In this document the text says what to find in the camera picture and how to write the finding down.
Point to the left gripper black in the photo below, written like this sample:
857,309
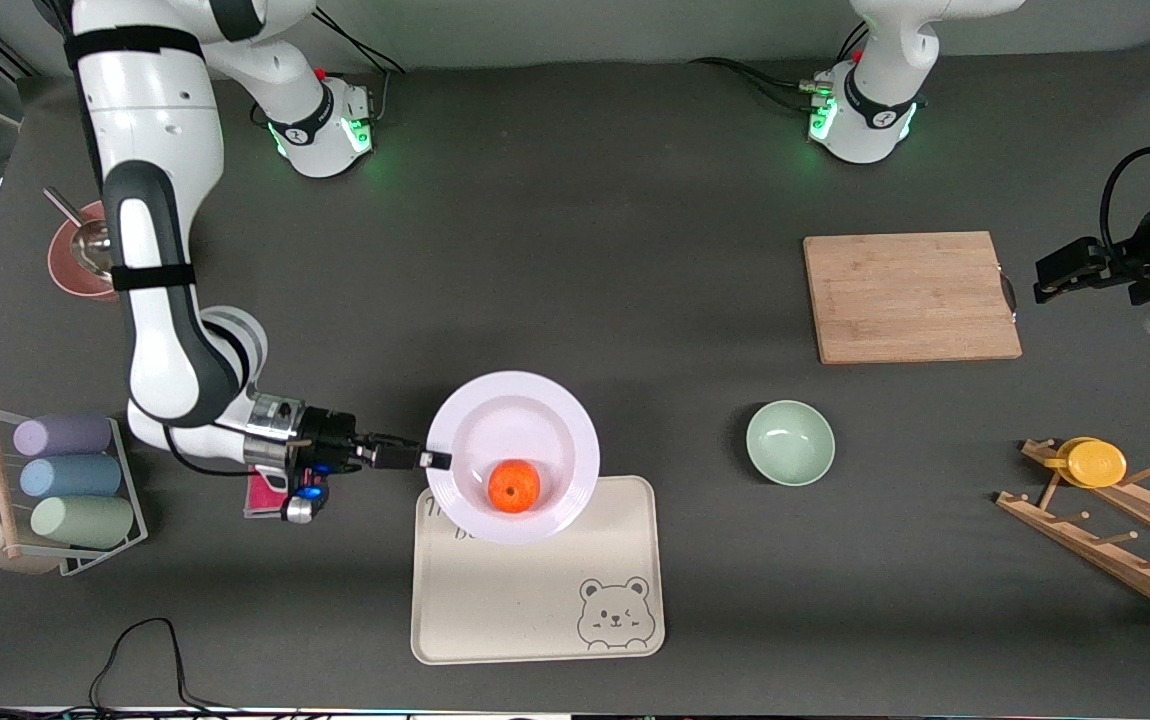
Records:
1118,262

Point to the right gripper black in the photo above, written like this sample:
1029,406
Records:
327,438

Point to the orange fruit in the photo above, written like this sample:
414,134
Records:
513,486

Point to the white round plate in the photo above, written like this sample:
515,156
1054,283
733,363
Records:
515,420

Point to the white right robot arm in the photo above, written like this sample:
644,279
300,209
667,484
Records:
155,100

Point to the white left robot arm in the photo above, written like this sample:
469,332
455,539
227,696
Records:
875,110

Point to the pink folded cloth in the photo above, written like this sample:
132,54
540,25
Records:
260,505

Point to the wooden cutting board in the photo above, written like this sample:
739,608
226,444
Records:
895,300

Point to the yellow mug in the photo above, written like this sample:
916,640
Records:
1095,463

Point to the cream tray with bear print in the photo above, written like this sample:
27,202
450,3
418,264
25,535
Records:
515,610

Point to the wooden peg drying rack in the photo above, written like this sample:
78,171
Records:
1085,547

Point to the green cup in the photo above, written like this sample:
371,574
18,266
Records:
85,522

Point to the pale green bowl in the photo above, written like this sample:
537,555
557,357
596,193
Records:
790,443

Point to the blue cup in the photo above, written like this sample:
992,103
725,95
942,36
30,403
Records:
70,477

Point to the purple cup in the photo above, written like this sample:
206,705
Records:
65,435

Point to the pink bowl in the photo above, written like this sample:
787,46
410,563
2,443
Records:
70,277

